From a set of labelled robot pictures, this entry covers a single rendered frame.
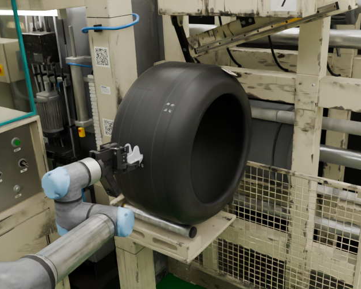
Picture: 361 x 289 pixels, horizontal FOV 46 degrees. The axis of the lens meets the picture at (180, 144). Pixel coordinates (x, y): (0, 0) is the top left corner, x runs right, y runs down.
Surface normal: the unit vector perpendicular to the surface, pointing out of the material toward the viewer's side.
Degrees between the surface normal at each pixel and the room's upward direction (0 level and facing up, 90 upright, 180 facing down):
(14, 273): 30
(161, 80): 26
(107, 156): 91
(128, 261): 90
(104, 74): 90
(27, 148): 90
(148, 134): 63
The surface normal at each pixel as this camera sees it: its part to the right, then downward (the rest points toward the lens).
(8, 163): 0.81, 0.18
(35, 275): 0.67, -0.55
